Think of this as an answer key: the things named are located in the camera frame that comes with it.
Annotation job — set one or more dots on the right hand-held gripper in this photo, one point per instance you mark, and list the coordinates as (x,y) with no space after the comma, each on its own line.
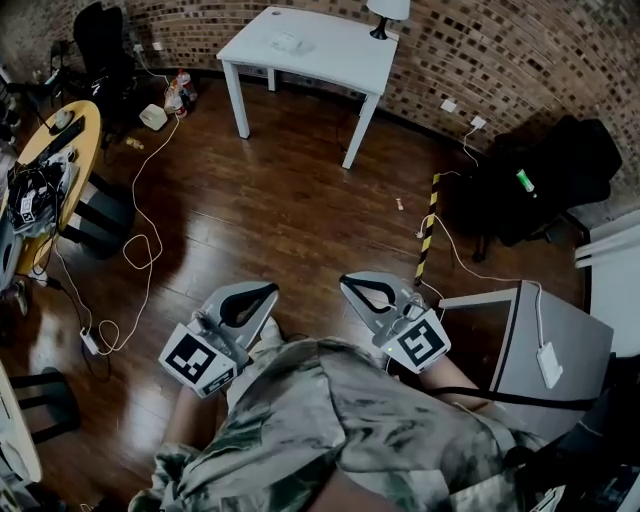
(420,342)

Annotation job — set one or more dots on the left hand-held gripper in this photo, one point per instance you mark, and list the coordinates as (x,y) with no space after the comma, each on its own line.
(192,360)

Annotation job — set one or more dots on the white lidded wet wipe pack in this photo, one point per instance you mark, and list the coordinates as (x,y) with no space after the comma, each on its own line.
(290,42)

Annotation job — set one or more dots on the person's right forearm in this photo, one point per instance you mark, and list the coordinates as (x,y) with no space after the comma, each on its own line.
(445,380)

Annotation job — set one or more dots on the person's white left shoe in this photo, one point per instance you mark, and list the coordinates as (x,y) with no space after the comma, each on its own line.
(270,332)

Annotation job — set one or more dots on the yellow black striped floor strip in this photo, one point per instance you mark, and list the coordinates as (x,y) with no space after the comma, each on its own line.
(429,225)

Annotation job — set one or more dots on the person's tie-dye shirt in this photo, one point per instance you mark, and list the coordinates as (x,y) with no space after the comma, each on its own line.
(325,425)

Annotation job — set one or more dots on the white floor power strip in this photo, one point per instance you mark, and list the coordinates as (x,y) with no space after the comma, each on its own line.
(90,341)

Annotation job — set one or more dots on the black round table base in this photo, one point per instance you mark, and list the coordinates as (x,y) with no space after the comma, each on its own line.
(105,215)

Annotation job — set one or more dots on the white power strip on desk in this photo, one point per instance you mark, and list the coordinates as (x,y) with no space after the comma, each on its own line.
(550,365)

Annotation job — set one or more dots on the green bottle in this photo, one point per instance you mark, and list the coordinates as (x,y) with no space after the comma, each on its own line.
(525,181)

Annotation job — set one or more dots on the grey desk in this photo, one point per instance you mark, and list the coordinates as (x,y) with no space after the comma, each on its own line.
(570,340)

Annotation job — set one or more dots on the small yellow bottle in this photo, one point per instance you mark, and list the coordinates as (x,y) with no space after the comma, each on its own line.
(135,143)

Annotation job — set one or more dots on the white plastic box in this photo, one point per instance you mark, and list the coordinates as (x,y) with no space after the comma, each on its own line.
(153,117)

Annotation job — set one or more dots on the black office chair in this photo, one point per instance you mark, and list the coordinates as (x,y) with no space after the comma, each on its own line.
(560,175)

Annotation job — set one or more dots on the cluster of bottles and cups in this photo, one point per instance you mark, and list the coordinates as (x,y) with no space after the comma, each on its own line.
(181,95)

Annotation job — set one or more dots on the white square table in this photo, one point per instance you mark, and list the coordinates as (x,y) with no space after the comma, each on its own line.
(345,65)

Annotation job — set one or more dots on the round yellow wooden table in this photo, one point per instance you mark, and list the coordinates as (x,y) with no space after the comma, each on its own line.
(85,130)

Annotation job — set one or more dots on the black keyboard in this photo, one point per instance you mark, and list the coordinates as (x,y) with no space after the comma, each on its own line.
(60,140)

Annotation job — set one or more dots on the white desk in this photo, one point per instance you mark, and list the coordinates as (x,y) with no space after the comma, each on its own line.
(17,430)

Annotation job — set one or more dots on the grey round device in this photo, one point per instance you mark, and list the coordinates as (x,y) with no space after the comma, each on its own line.
(64,118)

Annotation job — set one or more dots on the white table lamp black base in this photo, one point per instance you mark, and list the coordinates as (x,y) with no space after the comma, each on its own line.
(387,10)

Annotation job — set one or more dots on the black chair with clutter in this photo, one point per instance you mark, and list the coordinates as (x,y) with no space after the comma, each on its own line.
(100,55)

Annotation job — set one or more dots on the white wall socket with plug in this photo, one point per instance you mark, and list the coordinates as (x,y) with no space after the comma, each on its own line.
(478,123)

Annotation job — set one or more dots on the black stool frame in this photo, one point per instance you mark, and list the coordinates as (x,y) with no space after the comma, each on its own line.
(50,405)

